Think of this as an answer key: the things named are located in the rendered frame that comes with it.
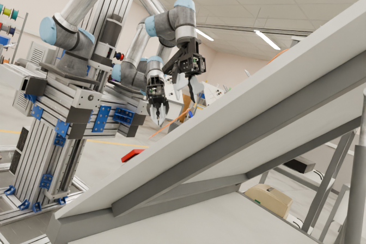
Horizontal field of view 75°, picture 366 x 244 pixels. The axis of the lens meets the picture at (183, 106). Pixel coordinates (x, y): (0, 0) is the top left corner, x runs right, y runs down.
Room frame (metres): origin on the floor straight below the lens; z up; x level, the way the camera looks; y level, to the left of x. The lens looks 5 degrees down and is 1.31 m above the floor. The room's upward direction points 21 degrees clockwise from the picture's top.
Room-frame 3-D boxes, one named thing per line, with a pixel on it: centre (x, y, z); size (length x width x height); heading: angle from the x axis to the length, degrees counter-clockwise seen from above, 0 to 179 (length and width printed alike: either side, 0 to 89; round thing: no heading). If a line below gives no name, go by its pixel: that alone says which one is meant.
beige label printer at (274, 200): (1.62, -0.77, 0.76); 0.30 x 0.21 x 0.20; 56
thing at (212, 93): (7.76, -0.95, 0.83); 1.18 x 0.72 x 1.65; 135
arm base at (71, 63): (1.27, 0.62, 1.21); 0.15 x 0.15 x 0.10
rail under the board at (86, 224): (1.06, -0.15, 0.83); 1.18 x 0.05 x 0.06; 143
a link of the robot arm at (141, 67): (1.71, 0.39, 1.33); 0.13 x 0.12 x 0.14; 98
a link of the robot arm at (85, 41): (1.26, 0.62, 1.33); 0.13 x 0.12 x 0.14; 155
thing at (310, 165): (1.67, -0.80, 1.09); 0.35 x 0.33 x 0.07; 143
